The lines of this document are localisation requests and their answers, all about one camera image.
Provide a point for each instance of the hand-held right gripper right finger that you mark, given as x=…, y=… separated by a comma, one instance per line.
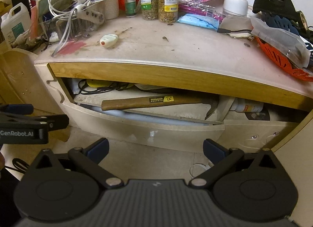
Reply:
x=214, y=151

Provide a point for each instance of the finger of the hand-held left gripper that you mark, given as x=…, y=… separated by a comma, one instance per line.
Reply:
x=20, y=109
x=57, y=120

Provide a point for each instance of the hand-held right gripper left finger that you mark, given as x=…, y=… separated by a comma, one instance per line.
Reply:
x=99, y=149

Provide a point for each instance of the cream wooden drawer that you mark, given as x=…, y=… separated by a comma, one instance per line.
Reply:
x=122, y=129

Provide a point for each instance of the white oval remote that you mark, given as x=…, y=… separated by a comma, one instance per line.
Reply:
x=108, y=40

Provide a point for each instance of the open beige drawer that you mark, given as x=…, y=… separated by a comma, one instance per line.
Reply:
x=146, y=75

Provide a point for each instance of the white cloth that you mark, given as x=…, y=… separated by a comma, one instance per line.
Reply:
x=75, y=86

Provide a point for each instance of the white bottle red label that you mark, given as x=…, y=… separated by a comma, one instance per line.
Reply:
x=247, y=108

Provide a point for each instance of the dark round disc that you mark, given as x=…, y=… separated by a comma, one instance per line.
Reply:
x=258, y=115

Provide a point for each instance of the grey ribbed box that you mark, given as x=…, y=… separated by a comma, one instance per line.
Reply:
x=151, y=87

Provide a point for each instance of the white plastic jug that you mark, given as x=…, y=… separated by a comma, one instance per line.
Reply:
x=13, y=26

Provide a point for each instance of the clear plastic organizer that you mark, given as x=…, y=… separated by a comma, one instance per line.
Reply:
x=49, y=25

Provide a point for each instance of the orange perforated plastic tool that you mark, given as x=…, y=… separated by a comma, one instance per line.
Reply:
x=276, y=57

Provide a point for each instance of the folded paper scrap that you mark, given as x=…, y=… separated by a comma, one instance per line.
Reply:
x=240, y=36

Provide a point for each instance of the cream textured cup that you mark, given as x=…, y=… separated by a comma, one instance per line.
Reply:
x=111, y=8

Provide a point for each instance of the blue face mask pack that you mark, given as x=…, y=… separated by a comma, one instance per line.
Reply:
x=198, y=21

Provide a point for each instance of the clear plastic bag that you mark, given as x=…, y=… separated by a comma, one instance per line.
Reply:
x=281, y=37

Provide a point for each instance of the dark blue cloth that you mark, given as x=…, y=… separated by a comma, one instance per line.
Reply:
x=281, y=24

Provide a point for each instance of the pink striped packet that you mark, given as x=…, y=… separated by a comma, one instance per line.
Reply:
x=195, y=7

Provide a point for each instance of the white cream jar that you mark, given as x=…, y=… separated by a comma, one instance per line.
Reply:
x=235, y=4

